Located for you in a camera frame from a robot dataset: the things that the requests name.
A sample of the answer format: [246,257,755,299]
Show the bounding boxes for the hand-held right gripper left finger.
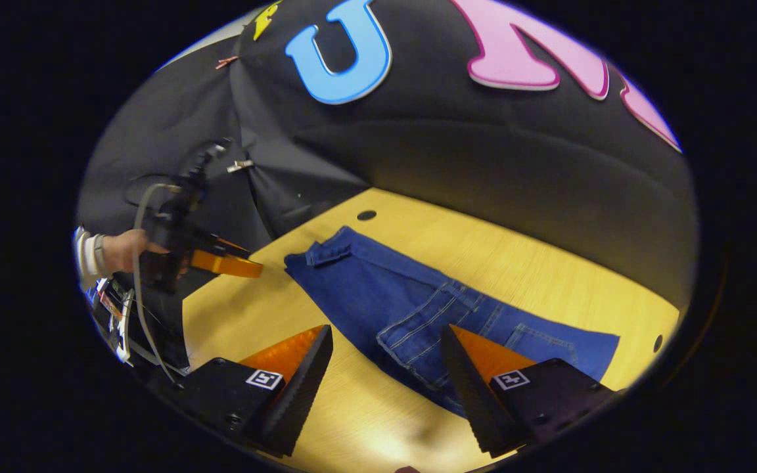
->
[149,324,334,459]

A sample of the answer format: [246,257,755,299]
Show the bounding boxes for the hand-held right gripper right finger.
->
[441,324,619,459]

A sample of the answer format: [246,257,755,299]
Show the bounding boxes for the grey cable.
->
[130,183,185,385]

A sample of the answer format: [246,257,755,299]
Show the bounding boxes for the black backdrop cloth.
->
[76,0,698,309]

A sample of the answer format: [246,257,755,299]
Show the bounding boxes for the blue jeans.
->
[285,227,621,418]

